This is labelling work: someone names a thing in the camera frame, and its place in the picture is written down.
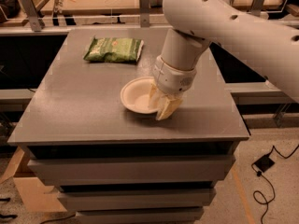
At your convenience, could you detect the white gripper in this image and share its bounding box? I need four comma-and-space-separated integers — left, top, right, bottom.
149, 56, 197, 120

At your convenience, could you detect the white paper bowl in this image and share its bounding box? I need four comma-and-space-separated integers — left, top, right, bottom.
120, 77, 158, 114

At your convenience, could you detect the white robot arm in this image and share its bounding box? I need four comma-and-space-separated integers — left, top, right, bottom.
149, 0, 299, 120

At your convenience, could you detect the green jalapeno chip bag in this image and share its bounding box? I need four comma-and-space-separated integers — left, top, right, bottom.
83, 37, 144, 63

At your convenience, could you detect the grey drawer cabinet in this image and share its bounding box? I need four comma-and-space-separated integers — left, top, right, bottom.
9, 28, 249, 224

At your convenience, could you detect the middle metal bracket post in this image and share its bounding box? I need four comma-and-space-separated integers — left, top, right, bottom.
139, 0, 150, 27

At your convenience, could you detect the metal bracket post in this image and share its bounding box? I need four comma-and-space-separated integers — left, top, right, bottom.
21, 0, 44, 32
248, 0, 270, 17
139, 0, 150, 27

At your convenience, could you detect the black power adapter with cable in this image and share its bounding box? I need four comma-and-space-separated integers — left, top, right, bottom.
251, 145, 299, 224

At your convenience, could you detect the right metal bracket post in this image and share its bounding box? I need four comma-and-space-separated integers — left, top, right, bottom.
248, 0, 270, 17

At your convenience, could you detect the left metal bracket post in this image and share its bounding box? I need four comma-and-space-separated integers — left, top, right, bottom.
21, 0, 44, 32

